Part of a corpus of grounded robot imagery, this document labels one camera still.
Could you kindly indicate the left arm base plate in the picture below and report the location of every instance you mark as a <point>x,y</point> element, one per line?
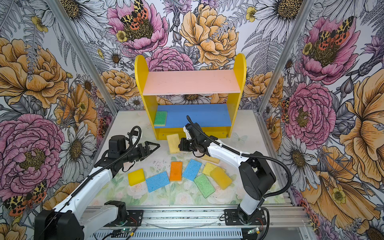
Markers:
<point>134,219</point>

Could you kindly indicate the golden yellow sponge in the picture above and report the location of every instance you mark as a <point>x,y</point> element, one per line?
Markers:
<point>221,178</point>

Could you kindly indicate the pale yellow sponge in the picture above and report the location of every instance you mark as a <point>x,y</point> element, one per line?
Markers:
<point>173,142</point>

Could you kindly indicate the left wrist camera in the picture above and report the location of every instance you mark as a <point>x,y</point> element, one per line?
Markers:
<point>117,146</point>

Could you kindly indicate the aluminium front rail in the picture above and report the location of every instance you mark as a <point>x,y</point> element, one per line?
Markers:
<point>208,223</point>

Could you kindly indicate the blue sponge lower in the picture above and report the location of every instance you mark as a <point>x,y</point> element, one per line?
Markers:
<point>157,181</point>

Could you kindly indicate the bright yellow square sponge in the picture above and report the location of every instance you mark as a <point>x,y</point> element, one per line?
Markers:
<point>136,177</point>

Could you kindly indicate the orange sponge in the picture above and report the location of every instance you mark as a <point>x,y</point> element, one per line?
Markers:
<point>176,171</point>

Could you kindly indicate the blue sponge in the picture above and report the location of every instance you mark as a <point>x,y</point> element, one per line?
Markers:
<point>157,181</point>
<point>192,170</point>

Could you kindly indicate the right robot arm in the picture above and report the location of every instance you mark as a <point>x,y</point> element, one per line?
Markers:
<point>256,174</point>

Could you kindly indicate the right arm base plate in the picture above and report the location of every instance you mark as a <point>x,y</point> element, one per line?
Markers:
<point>236,217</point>

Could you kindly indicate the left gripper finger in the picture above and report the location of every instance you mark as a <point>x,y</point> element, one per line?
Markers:
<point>148,153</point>
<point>151,146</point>

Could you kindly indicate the blue sponge upper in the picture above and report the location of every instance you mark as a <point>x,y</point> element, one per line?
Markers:
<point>192,170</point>

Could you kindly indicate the dark green scrub sponge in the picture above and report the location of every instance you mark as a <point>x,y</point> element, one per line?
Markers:
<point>160,119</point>

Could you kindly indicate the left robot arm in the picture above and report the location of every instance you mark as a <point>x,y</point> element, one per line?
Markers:
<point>66,220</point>

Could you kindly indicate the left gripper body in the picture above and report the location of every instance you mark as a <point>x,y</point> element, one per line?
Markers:
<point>137,153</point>

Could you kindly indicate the yellow shelf unit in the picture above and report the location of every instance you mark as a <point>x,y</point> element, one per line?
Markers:
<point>215,119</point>

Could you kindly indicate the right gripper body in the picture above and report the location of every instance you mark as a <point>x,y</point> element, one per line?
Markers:
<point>189,145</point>

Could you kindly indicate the light yellow sponge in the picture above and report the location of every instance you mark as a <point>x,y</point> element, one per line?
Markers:
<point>210,159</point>

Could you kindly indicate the light green sponge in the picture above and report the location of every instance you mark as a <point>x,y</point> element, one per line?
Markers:
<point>204,185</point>

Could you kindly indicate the lime yellow sponge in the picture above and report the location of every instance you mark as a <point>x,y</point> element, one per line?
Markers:
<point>208,168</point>

